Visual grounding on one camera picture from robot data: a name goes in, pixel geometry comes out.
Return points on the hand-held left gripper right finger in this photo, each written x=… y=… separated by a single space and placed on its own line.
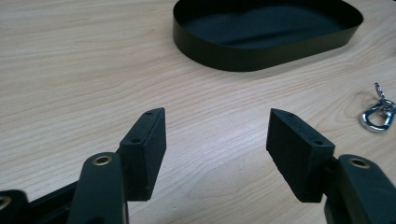
x=299 y=158

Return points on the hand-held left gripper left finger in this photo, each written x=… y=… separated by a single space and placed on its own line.
x=141 y=161

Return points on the black oval tray stand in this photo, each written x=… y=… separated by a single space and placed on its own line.
x=249 y=59

